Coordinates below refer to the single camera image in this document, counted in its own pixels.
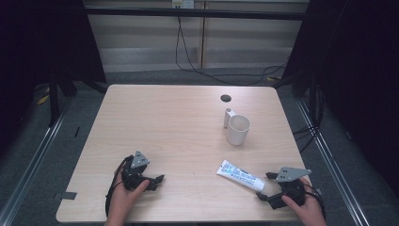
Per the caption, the bundle of black floor cables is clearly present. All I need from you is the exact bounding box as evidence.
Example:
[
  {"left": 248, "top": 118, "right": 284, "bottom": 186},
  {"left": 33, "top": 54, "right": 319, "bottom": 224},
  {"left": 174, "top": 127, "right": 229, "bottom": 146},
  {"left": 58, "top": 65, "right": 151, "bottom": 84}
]
[{"left": 292, "top": 84, "right": 326, "bottom": 154}]

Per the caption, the white and blue toothpaste tube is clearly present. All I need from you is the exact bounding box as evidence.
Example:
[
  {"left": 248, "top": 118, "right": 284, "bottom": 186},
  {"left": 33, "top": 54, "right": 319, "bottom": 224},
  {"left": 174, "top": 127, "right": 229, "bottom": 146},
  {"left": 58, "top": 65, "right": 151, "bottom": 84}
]
[{"left": 215, "top": 159, "right": 266, "bottom": 193}]

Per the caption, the grey tape strip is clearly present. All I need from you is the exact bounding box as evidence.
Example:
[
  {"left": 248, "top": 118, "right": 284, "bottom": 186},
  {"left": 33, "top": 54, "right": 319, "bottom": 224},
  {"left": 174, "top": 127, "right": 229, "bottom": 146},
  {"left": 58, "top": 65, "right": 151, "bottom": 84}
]
[{"left": 52, "top": 191, "right": 78, "bottom": 202}]

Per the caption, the black horizontal frame bar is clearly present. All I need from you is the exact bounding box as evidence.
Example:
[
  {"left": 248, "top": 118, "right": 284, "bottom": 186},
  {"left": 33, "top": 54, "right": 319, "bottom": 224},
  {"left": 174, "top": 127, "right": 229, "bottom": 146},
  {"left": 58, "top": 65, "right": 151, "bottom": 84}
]
[{"left": 84, "top": 7, "right": 311, "bottom": 22}]

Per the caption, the yellow floor tape piece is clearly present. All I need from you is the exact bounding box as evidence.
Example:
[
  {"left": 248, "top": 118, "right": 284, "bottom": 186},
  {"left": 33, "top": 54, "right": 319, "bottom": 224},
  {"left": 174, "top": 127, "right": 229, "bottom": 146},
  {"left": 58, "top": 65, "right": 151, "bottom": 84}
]
[{"left": 36, "top": 93, "right": 51, "bottom": 106}]

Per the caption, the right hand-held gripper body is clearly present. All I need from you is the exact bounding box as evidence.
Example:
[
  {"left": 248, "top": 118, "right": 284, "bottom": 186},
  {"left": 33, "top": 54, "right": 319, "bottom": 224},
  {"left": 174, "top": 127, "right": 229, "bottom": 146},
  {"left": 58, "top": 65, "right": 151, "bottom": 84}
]
[{"left": 274, "top": 166, "right": 313, "bottom": 211}]

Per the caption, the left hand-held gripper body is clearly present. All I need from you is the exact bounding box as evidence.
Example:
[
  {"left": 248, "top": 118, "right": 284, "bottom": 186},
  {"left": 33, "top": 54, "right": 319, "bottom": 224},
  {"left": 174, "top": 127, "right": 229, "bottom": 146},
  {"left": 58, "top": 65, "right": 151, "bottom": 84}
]
[{"left": 120, "top": 151, "right": 157, "bottom": 192}]

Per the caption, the person's left hand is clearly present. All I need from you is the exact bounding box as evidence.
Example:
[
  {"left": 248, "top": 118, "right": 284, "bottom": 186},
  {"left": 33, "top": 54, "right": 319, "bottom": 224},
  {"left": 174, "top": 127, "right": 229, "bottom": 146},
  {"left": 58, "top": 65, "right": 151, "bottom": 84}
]
[{"left": 105, "top": 178, "right": 152, "bottom": 221}]

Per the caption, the silver floor rail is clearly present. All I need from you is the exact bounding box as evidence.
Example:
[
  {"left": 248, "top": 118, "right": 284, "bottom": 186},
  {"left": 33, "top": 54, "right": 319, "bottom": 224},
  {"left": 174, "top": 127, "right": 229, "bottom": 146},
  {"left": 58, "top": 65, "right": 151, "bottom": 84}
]
[
  {"left": 0, "top": 97, "right": 74, "bottom": 226},
  {"left": 295, "top": 98, "right": 375, "bottom": 226}
]

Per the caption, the white cup with handle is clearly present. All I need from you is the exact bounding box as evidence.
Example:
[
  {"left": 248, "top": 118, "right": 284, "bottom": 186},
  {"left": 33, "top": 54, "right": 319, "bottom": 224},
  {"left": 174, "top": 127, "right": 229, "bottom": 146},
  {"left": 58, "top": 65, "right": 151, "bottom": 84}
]
[{"left": 223, "top": 107, "right": 251, "bottom": 147}]

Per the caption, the white wall power outlet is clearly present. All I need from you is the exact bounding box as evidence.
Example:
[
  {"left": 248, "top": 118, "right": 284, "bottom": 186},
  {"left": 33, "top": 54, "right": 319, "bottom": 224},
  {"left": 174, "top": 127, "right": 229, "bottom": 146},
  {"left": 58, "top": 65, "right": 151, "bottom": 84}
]
[{"left": 171, "top": 0, "right": 196, "bottom": 9}]

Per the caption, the black hanging wall cable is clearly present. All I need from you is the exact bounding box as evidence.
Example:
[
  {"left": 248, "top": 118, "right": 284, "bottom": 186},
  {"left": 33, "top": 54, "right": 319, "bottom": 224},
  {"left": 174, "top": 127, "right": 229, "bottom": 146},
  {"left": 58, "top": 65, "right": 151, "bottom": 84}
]
[{"left": 174, "top": 16, "right": 288, "bottom": 87}]

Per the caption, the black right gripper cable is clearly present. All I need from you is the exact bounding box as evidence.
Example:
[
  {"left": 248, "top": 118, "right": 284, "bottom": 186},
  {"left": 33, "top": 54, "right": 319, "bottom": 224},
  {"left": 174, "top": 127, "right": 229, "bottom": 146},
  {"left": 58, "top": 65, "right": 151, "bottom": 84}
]
[{"left": 301, "top": 183, "right": 327, "bottom": 220}]

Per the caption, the black curtain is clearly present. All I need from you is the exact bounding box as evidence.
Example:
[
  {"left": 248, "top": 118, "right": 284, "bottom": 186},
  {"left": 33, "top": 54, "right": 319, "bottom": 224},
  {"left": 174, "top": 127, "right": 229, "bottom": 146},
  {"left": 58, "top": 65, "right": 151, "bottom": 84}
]
[
  {"left": 281, "top": 0, "right": 399, "bottom": 199},
  {"left": 0, "top": 0, "right": 107, "bottom": 158}
]

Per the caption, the person's right hand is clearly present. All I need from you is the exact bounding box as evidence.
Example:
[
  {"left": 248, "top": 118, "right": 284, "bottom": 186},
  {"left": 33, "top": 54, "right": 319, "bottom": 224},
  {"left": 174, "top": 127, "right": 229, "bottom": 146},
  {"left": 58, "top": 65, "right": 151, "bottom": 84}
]
[{"left": 280, "top": 177, "right": 327, "bottom": 224}]

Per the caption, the black metal stand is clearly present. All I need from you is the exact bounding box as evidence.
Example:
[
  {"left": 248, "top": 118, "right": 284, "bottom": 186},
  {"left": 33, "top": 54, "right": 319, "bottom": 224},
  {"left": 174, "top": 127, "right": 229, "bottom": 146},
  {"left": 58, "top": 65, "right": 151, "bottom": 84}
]
[{"left": 47, "top": 73, "right": 61, "bottom": 128}]

